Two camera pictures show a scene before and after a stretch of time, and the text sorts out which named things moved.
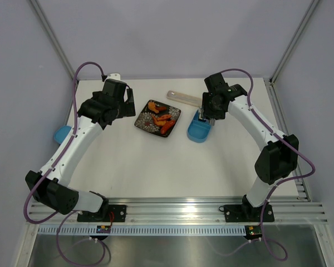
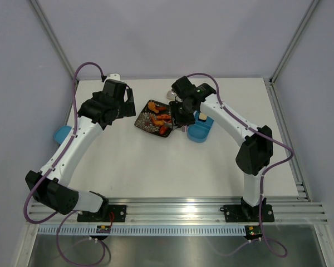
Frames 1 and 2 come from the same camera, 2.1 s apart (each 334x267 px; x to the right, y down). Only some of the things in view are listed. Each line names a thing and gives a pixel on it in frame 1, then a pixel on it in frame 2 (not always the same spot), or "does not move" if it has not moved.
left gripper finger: [129, 104] does not move
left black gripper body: [121, 109] does not move
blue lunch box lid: [60, 133] does not move
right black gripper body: [210, 108] to [181, 114]
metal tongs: [201, 115] to [183, 127]
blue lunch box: [198, 130] does not move
